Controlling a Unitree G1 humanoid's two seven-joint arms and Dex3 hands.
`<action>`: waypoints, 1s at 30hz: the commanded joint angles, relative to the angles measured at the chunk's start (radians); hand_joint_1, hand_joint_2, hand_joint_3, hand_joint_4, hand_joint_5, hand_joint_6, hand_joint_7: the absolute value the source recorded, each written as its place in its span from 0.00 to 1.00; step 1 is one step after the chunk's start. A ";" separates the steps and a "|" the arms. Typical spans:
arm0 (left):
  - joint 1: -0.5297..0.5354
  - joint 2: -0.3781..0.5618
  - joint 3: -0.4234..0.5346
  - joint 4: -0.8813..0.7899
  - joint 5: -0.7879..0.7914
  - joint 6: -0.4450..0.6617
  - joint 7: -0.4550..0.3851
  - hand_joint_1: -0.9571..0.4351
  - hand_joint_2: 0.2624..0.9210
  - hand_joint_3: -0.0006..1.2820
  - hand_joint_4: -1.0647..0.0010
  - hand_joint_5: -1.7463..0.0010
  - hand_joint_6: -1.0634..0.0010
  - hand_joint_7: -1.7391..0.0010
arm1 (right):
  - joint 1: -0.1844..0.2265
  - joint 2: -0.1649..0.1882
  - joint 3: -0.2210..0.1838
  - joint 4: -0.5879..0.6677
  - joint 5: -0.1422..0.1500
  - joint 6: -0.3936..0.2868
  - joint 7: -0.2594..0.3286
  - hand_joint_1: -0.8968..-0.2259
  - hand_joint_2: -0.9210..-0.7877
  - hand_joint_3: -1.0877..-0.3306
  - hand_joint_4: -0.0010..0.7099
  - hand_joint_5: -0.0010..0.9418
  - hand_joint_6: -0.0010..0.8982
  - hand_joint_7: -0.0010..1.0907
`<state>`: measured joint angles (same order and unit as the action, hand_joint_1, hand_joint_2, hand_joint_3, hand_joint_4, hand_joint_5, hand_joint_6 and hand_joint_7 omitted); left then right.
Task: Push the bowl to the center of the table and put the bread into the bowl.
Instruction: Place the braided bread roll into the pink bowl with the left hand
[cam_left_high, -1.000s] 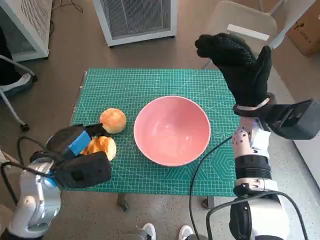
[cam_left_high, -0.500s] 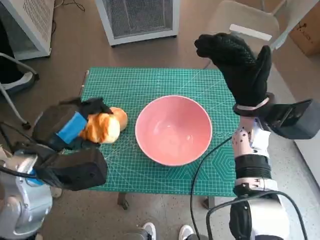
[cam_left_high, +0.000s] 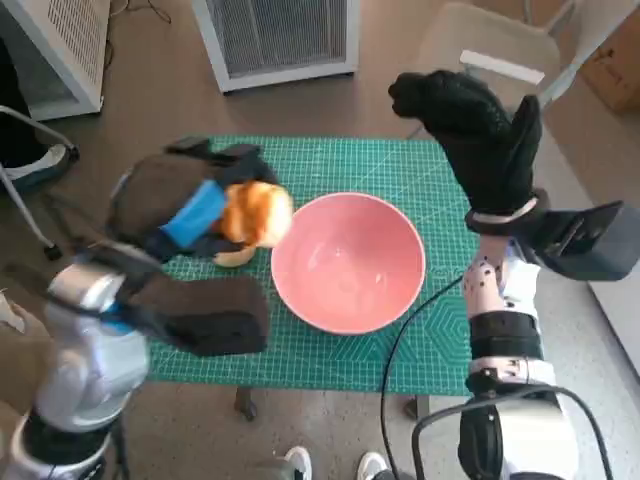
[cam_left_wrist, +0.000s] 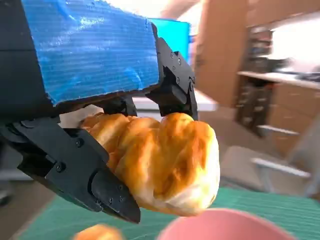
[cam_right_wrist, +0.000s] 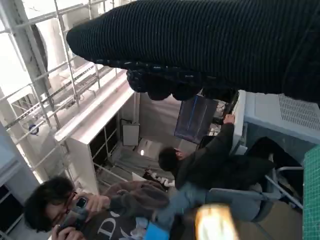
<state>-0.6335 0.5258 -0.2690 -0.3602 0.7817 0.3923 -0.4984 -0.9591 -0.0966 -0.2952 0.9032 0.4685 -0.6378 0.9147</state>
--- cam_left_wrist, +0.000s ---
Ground brown wall cupboards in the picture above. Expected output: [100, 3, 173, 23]
[194, 0, 320, 161]

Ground pink bowl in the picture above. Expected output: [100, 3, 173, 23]
[157, 207, 298, 240]

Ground braided orange bread loaf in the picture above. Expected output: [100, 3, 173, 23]
[78, 112, 221, 217]

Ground round bread bun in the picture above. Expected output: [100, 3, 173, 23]
[72, 224, 126, 240]

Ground green cutting mat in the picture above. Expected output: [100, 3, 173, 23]
[17, 186, 320, 240]

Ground blue lit screen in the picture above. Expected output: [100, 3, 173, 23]
[147, 17, 191, 67]

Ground bare left hand blue tape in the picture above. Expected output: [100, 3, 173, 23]
[0, 0, 200, 225]

